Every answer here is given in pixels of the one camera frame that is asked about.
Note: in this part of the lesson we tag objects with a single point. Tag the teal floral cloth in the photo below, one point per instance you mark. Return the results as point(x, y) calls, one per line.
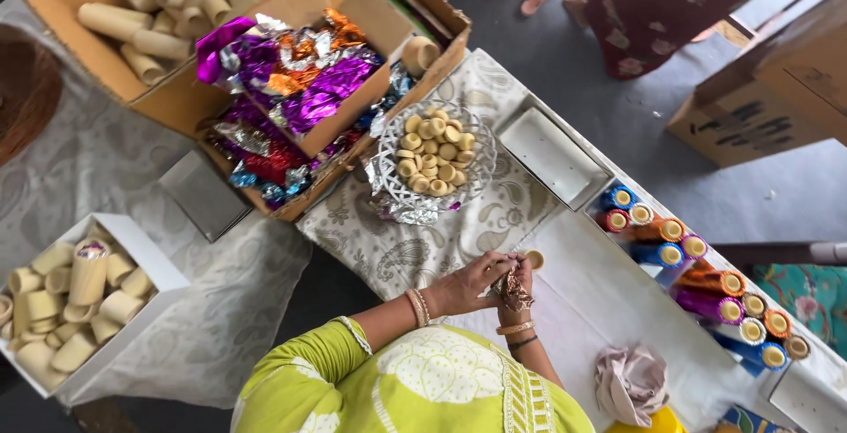
point(807, 297)

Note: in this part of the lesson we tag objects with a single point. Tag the black wrist thread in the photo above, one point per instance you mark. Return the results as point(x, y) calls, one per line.
point(523, 342)

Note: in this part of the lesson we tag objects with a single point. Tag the cardboard box of bare tubes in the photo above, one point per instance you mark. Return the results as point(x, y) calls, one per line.
point(142, 16)

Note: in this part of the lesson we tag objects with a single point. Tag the white box of bare tubes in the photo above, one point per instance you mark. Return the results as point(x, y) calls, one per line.
point(86, 300)

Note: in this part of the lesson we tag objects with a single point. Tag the brown woven basket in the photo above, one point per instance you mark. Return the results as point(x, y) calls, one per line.
point(25, 92)

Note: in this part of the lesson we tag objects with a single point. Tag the plain white sheet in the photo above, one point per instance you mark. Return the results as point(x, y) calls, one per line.
point(595, 294)

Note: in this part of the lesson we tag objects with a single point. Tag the gold bangles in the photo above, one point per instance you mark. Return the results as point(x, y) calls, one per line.
point(417, 307)

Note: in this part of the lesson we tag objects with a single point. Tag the small white tray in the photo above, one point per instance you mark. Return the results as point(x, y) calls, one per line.
point(808, 398)

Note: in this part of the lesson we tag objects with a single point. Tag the white patterned cloth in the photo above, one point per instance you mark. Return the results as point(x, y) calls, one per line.
point(165, 175)

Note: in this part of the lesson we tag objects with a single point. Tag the gold bangle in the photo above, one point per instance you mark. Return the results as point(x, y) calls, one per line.
point(515, 328)

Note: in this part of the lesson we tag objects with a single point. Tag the person's left fingers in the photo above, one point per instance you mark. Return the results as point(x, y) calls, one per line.
point(497, 264)

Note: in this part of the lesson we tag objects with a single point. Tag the row of foil-wrapped tubes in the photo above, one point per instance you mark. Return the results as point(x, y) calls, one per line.
point(705, 284)

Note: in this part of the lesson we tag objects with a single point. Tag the copper foil-wrapped tube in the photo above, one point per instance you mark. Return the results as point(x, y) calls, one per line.
point(513, 294)

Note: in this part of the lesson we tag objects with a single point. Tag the cardboard box of foil sheets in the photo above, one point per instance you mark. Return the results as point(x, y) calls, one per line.
point(311, 89)

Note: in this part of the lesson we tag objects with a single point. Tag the pile of tan caps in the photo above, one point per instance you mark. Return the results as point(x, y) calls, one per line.
point(433, 151)

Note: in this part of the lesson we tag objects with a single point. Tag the empty white tray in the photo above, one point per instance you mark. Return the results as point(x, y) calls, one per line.
point(552, 155)

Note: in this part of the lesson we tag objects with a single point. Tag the short cardboard tube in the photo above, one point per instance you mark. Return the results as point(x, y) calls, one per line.
point(420, 55)

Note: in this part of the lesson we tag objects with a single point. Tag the yellow plastic thing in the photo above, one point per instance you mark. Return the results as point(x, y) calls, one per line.
point(648, 423)

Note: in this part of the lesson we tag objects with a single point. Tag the printed cardboard carton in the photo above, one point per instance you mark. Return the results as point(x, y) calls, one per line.
point(767, 95)

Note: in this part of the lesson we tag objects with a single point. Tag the foil-topped cardboard tube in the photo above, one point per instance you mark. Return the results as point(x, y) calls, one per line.
point(88, 273)

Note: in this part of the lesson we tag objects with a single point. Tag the silver foil sheet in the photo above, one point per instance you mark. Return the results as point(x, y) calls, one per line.
point(403, 211)

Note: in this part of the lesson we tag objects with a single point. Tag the blue printed packet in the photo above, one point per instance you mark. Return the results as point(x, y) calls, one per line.
point(748, 420)

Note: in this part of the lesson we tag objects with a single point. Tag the beige paisley cloth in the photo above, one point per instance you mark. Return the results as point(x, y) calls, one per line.
point(397, 247)

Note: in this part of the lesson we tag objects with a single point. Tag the person's left hand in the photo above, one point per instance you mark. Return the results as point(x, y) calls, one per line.
point(460, 285)

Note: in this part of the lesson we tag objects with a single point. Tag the person's right fingers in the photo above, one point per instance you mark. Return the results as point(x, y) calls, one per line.
point(524, 266)

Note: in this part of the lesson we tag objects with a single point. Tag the person's right hand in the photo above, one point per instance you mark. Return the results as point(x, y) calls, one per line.
point(524, 267)

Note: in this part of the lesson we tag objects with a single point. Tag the crumpled pink cloth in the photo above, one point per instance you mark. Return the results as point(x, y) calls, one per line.
point(630, 383)

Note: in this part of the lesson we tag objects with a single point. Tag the grey metal tray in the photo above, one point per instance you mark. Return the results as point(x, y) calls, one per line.
point(202, 196)

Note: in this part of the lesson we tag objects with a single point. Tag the green patterned tunic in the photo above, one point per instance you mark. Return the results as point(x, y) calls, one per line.
point(423, 386)

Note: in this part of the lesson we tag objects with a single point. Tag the dark wooden bar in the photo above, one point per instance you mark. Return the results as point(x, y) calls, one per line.
point(774, 252)

